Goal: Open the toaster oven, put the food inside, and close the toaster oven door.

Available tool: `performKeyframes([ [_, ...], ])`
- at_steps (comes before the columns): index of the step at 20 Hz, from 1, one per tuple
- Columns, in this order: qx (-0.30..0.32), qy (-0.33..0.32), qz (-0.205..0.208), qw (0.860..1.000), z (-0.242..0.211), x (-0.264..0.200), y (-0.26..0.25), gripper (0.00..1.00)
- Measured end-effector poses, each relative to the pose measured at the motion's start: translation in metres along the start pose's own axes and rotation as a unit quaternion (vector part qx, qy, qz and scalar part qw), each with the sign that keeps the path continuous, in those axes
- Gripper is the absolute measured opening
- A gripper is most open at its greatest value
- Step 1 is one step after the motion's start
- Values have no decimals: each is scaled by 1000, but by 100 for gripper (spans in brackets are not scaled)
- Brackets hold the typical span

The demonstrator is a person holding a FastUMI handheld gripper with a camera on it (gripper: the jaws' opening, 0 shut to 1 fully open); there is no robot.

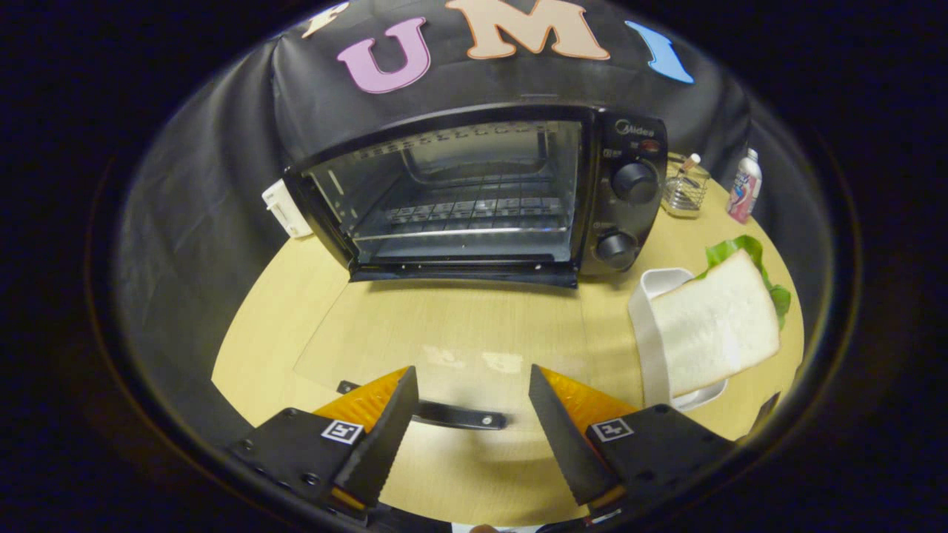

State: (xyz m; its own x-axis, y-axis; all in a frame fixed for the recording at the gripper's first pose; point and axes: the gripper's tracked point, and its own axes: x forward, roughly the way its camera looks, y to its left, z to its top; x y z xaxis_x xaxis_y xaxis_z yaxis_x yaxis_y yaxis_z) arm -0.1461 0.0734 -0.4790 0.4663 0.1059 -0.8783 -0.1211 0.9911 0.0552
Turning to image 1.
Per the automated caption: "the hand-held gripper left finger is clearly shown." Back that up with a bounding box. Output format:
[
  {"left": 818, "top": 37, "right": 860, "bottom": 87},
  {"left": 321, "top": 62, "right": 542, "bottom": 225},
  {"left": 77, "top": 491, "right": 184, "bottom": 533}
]
[{"left": 226, "top": 366, "right": 420, "bottom": 519}]

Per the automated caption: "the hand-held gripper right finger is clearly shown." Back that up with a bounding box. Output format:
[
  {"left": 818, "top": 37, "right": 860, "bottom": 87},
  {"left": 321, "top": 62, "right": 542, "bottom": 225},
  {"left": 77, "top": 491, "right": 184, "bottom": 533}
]
[{"left": 528, "top": 364, "right": 738, "bottom": 513}]

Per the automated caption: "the white bread lettuce sandwich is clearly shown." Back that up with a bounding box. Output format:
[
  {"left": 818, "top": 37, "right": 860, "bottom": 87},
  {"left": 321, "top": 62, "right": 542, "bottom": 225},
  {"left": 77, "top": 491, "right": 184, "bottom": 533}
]
[{"left": 650, "top": 235, "right": 792, "bottom": 399}]

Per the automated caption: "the black toaster oven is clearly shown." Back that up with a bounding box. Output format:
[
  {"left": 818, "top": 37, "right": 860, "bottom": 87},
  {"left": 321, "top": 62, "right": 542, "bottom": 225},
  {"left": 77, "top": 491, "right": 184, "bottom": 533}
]
[{"left": 281, "top": 104, "right": 669, "bottom": 432}]

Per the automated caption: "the white rectangular tray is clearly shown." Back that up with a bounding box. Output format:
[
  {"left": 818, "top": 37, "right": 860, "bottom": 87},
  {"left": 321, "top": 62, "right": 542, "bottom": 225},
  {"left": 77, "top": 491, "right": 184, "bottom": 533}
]
[{"left": 628, "top": 267, "right": 729, "bottom": 412}]

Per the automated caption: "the white plastic box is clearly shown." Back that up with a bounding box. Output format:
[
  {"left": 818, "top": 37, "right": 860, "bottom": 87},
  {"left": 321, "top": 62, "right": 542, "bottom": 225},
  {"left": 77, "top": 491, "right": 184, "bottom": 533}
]
[{"left": 261, "top": 180, "right": 314, "bottom": 240}]

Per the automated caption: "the black backdrop cloth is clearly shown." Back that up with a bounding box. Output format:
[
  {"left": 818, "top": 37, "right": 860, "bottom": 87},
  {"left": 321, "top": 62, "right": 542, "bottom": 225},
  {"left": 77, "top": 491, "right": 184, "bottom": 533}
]
[{"left": 111, "top": 0, "right": 838, "bottom": 460}]

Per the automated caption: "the white pink-labelled bottle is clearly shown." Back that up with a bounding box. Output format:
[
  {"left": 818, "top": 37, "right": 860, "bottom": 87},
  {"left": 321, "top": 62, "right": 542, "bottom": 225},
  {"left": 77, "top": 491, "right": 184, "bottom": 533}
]
[{"left": 727, "top": 148, "right": 764, "bottom": 225}]

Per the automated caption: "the clear wire-framed container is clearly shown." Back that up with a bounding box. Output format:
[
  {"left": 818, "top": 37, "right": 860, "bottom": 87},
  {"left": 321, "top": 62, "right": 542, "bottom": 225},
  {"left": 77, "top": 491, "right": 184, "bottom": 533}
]
[{"left": 661, "top": 152, "right": 711, "bottom": 219}]

